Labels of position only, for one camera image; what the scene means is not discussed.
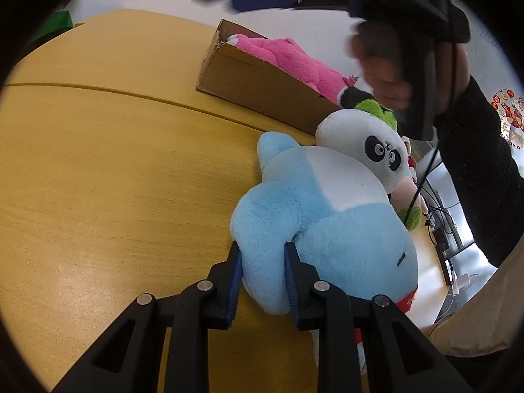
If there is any person's right forearm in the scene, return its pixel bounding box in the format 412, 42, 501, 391
434, 74, 524, 269

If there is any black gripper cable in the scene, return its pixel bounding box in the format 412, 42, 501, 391
403, 41, 457, 230

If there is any black cable bundle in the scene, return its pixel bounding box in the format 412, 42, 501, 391
423, 180, 456, 287

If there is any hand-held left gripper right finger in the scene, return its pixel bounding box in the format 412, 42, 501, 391
284, 241, 476, 393

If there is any cardboard box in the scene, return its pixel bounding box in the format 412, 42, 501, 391
196, 18, 357, 137

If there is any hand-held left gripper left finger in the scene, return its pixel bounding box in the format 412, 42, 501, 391
51, 241, 244, 393

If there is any light blue plush toy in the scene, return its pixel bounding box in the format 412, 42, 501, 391
230, 131, 419, 327

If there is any pink plush toy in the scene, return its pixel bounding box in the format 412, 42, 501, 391
226, 35, 357, 105

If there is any person's right hand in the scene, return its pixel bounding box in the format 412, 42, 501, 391
346, 20, 471, 115

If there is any tan cloth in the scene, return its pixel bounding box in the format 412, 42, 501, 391
428, 250, 524, 357

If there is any green stand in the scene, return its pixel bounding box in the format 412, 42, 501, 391
41, 9, 75, 35

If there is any round wall sticker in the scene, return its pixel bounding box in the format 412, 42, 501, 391
489, 88, 524, 152

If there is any panda plush toy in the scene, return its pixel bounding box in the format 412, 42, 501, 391
315, 87, 428, 231

